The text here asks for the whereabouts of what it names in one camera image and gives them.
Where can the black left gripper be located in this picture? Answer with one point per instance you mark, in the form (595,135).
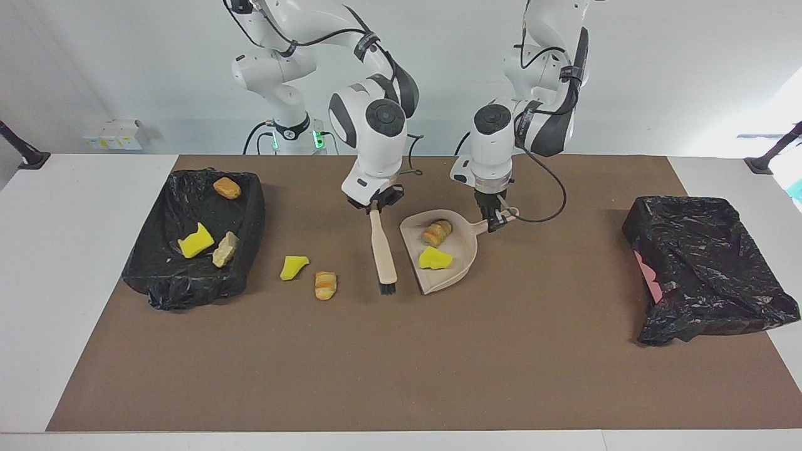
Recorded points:
(487,200)

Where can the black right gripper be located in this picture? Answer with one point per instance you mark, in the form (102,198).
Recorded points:
(376,199)

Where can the beige brush black bristles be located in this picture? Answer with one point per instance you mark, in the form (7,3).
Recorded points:
(383,257)

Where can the beige plastic dustpan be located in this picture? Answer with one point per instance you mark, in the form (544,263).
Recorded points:
(460,263)

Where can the striped croissant bread piece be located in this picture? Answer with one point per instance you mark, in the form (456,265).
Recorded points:
(437,232)
(325,285)
(225,249)

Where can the yellow sponge piece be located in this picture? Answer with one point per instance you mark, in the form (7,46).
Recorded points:
(435,259)
(292,267)
(195,242)

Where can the brown bread roll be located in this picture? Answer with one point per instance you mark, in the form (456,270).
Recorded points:
(227,188)

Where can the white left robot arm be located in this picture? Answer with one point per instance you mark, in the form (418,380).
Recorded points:
(492,144)

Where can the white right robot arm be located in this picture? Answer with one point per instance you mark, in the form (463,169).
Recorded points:
(376,138)

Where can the black bag lined pink bin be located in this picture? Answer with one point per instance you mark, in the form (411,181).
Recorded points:
(708,269)

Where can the brown table mat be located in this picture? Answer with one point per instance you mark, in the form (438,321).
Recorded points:
(401,376)

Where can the black angled stand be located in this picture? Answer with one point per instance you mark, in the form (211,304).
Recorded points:
(22,151)
(770,153)

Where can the teal object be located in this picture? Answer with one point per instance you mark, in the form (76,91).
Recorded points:
(797,191)

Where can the white wall socket boxes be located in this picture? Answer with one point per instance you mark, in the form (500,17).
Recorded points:
(113,134)

